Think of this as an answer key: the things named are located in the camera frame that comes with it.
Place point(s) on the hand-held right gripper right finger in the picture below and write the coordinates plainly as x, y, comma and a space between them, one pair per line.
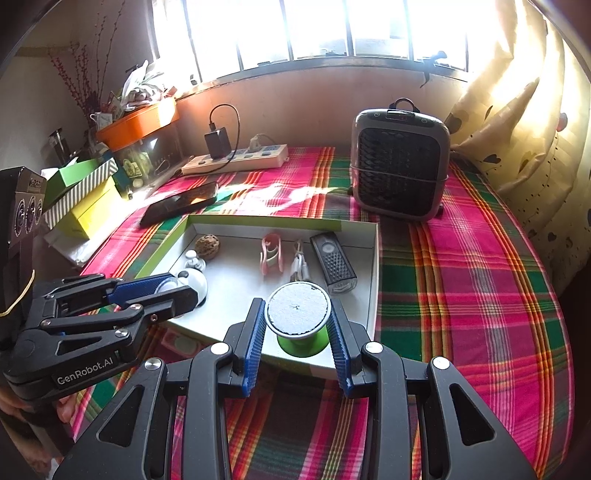
340, 360

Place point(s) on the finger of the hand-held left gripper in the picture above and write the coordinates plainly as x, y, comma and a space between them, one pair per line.
171, 302
143, 286

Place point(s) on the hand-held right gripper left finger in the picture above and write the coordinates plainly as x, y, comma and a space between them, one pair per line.
254, 350

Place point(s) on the white panda toy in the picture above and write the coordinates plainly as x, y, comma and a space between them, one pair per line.
197, 282

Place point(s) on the small white knob toy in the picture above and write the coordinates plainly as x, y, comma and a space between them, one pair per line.
193, 258

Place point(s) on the green and white spool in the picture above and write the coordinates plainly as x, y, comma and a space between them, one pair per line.
298, 309

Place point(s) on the green and white cardboard box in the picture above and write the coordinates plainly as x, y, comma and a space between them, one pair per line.
235, 288

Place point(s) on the person's left hand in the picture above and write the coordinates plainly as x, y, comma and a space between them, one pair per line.
69, 410

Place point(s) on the pink clip with green pad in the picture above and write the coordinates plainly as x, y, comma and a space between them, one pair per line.
184, 344

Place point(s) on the brown walnut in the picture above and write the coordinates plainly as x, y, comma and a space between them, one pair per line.
207, 242

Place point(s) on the white plastic sheet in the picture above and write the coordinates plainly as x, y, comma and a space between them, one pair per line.
69, 244

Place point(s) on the yellow-green box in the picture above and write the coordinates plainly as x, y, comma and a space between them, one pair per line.
92, 214

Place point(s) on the black smartphone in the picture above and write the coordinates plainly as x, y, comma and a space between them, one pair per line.
180, 203

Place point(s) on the black bike light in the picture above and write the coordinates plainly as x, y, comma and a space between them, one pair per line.
332, 265

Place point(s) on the stack of green yellow boxes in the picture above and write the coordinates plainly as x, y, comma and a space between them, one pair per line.
78, 198

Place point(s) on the glass tank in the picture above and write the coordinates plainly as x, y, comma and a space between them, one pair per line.
143, 159

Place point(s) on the plaid tablecloth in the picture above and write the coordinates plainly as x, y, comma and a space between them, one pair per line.
461, 300

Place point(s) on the white power strip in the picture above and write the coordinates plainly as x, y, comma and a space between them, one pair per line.
240, 159

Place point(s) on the black charger adapter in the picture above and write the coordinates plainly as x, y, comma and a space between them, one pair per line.
217, 143

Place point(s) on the orange plastic tray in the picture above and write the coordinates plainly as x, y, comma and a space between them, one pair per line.
138, 120

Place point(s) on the white mug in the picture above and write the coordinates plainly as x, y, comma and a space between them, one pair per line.
99, 119

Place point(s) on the white plug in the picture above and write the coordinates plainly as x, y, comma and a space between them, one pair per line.
256, 141

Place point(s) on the white paper bundle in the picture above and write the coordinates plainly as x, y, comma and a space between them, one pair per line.
138, 85

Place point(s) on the grey desktop fan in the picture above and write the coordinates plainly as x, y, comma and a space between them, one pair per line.
399, 161

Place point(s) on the dried red branches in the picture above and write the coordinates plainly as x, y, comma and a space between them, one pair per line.
83, 78

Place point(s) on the cream heart-print curtain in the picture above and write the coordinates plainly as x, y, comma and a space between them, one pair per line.
521, 138

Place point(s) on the black window latch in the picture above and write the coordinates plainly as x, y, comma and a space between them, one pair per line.
431, 62

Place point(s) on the barred window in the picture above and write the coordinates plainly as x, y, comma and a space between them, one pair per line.
323, 27

